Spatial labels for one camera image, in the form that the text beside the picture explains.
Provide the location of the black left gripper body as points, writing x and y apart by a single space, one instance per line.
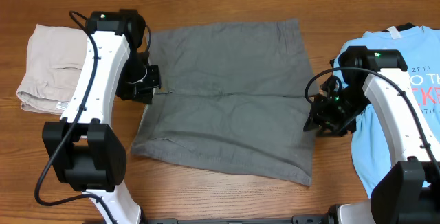
138 80

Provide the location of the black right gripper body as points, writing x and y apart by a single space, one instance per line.
339 113

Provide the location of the grey shorts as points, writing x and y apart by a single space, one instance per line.
232 100

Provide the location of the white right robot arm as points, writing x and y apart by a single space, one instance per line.
409 193

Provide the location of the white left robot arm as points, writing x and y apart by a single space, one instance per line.
86 158

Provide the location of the folded beige shorts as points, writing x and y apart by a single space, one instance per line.
55 58

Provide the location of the light blue printed t-shirt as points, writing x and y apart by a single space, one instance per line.
419 45

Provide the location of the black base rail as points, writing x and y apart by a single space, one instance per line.
297 219

